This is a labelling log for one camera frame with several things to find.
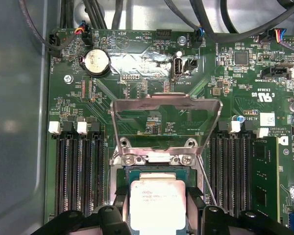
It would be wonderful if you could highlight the silver coin battery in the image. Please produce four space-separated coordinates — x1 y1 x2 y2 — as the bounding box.
79 48 112 77

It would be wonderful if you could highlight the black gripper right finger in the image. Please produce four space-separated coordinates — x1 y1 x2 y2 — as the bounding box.
185 187 294 235

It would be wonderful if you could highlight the black fan connector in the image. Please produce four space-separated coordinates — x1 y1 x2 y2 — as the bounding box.
195 26 206 48

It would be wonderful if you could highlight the metal socket cover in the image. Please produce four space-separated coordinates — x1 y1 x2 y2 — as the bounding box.
110 93 223 164

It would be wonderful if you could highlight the thin metal locking lever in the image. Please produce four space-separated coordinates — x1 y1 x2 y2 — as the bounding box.
197 155 218 207

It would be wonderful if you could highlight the black RAM slot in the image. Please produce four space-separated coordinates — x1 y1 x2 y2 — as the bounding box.
235 121 254 213
209 121 229 209
77 121 91 216
63 121 78 216
49 121 66 217
90 121 105 216
221 120 241 213

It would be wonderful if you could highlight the thick black cable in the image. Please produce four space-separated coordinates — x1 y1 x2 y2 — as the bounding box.
190 0 294 41

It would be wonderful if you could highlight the internal USB port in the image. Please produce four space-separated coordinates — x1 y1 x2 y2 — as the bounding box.
171 55 185 81

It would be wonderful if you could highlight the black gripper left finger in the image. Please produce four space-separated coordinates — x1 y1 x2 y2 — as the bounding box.
35 187 133 235

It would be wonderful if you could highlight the connector with coloured wires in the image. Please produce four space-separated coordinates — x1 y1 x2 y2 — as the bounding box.
74 21 94 47
258 28 287 44

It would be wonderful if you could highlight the dark grey cable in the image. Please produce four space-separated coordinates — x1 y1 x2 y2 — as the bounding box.
18 0 63 58

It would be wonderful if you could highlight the green motherboard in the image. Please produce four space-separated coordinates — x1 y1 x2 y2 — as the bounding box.
47 27 294 235

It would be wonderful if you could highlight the CPU socket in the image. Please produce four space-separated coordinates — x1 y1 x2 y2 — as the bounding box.
108 137 207 213

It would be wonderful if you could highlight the silver CPU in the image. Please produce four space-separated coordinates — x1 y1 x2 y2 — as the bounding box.
127 168 187 232

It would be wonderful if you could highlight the green RAM stick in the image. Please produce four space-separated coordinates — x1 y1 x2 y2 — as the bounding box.
250 127 281 222

